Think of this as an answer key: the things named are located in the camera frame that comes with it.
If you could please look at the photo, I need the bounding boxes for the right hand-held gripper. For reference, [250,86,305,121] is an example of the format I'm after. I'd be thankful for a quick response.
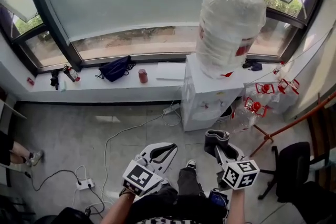
[213,142,261,191]

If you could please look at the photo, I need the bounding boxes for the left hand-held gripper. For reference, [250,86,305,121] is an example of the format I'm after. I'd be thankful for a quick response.
[121,142,179,198]

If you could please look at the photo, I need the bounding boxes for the grey cloth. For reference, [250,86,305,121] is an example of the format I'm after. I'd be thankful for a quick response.
[204,129,230,158]

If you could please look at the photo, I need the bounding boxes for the white water dispenser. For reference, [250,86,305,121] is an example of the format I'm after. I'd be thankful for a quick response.
[180,54,245,133]

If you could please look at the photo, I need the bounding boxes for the person's right forearm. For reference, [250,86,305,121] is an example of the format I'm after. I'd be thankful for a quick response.
[227,187,246,224]

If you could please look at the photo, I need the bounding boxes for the person's left forearm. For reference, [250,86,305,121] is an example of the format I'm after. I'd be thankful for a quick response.
[100,192,138,224]

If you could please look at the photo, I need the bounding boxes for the plastic-wrapped clear water jug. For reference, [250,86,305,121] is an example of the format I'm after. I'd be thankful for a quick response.
[196,0,267,80]

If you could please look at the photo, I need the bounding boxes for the black bin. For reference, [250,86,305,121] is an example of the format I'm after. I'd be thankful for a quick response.
[217,104,236,123]

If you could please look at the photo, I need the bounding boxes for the person's black trousers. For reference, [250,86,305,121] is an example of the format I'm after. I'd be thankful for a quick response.
[128,167,211,224]

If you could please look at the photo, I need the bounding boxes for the white power strip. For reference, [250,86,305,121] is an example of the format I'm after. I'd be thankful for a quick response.
[76,178,94,190]
[162,102,181,115]

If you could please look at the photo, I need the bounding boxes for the black office chair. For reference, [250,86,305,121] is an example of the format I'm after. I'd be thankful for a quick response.
[33,206,93,224]
[258,141,329,203]

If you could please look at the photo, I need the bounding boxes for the person's black shirt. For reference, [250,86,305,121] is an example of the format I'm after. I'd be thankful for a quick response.
[135,214,206,224]

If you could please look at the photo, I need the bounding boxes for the red-brown coat rack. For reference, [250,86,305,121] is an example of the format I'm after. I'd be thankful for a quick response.
[248,91,336,158]

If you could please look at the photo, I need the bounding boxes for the red cup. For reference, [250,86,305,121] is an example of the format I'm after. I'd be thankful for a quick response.
[138,68,149,84]

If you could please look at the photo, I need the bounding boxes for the white paper sheet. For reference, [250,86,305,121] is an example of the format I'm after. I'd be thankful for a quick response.
[155,62,187,80]

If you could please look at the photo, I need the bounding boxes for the dark crumpled cloth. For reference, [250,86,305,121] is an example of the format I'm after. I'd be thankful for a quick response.
[242,58,263,72]

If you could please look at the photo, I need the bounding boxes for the small black gadget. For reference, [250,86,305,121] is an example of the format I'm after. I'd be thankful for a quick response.
[50,70,60,91]

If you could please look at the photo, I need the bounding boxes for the black-framed frosted window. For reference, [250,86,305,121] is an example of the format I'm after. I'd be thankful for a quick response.
[0,0,332,74]

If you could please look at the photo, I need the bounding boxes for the grey desk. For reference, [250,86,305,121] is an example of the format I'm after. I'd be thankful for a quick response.
[0,98,27,121]

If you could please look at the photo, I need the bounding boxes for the long white cable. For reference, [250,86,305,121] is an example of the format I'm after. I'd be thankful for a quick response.
[100,106,182,208]

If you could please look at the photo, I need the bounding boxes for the black drawstring bag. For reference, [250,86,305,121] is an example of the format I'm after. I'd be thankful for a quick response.
[95,55,137,83]

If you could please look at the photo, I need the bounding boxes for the black cable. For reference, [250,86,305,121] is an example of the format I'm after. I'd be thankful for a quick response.
[25,169,80,193]

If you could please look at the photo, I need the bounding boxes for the thin white cord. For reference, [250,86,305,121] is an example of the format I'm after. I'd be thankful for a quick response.
[246,30,334,85]

